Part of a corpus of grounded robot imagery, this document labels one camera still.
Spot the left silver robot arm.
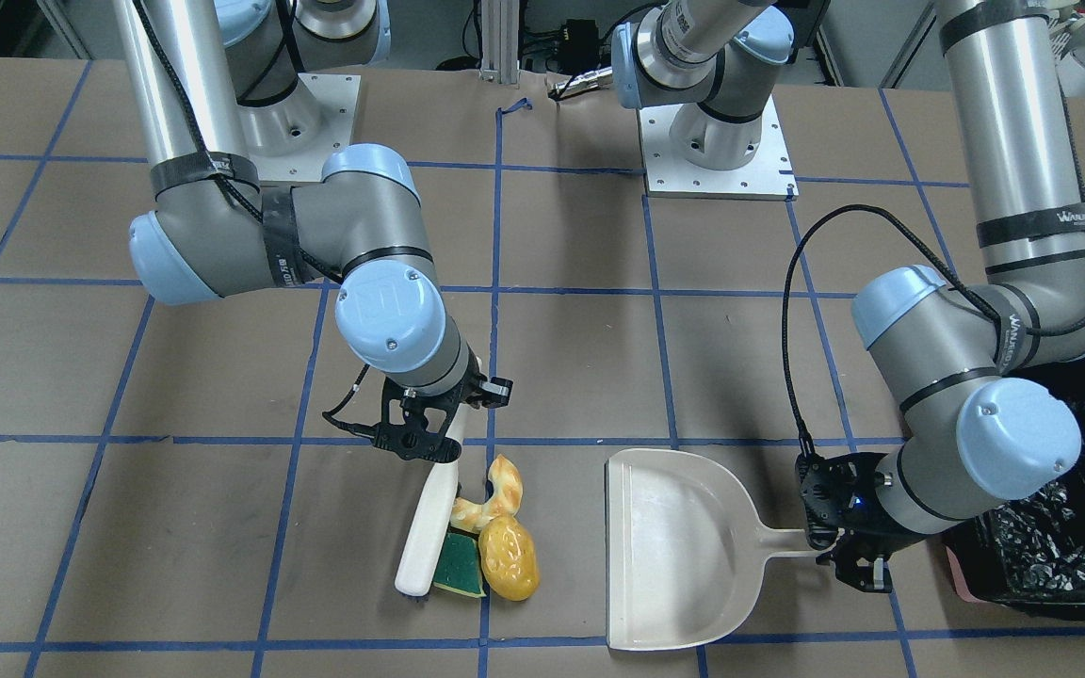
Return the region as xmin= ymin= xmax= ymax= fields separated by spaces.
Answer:
xmin=611 ymin=1 xmax=1085 ymax=592

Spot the toy croissant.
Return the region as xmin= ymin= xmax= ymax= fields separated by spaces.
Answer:
xmin=448 ymin=455 xmax=524 ymax=535

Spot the aluminium frame post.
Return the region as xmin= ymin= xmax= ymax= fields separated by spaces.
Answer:
xmin=478 ymin=0 xmax=522 ymax=89

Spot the beige hand brush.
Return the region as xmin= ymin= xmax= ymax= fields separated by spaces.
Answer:
xmin=395 ymin=410 xmax=470 ymax=599

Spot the beige dustpan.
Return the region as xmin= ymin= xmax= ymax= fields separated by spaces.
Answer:
xmin=607 ymin=449 xmax=817 ymax=652

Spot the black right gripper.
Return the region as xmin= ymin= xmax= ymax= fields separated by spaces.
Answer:
xmin=320 ymin=363 xmax=513 ymax=463

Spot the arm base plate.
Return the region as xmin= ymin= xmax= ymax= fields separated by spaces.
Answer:
xmin=227 ymin=73 xmax=361 ymax=187
xmin=638 ymin=95 xmax=800 ymax=201

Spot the yellow toy potato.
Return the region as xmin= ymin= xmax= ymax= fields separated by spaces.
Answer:
xmin=478 ymin=514 xmax=540 ymax=602

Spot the bin with black bag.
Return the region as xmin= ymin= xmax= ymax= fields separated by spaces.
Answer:
xmin=943 ymin=359 xmax=1085 ymax=621

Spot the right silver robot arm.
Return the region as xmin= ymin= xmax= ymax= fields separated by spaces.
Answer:
xmin=115 ymin=1 xmax=512 ymax=462

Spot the green yellow sponge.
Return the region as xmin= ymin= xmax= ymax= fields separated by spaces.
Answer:
xmin=431 ymin=529 xmax=487 ymax=598

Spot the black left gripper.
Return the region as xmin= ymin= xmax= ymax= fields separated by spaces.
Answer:
xmin=795 ymin=451 xmax=927 ymax=593

